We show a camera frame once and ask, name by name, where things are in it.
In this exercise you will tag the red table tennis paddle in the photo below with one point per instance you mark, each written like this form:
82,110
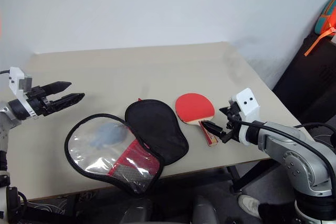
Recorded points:
193,106

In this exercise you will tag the black table leg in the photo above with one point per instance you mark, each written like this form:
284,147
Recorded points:
241,176

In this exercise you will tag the red mesh pouch bag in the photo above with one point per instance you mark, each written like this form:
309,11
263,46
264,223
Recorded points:
157,127

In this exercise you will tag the dark rounded shape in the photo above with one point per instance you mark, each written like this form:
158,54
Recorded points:
204,211
135,214

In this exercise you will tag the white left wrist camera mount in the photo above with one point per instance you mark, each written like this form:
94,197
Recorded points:
16,77

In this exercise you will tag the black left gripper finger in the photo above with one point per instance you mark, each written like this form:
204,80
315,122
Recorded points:
59,86
69,99

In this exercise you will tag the teal orange bag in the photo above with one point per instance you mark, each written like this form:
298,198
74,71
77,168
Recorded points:
325,16

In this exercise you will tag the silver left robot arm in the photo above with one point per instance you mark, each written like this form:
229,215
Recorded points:
8,115

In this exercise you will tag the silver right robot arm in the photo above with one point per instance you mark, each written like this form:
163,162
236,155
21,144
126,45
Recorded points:
288,150

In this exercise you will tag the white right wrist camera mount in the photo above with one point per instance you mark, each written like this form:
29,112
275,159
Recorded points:
248,103

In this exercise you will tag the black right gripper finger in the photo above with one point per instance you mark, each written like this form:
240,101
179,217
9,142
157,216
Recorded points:
225,110
214,127

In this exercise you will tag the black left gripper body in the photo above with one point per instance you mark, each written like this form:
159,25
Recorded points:
39,100

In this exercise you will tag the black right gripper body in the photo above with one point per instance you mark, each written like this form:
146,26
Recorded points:
233,127

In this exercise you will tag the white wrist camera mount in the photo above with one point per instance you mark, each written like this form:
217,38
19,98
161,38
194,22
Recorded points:
248,103
16,77

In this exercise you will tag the white shoe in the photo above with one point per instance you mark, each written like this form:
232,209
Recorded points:
248,204

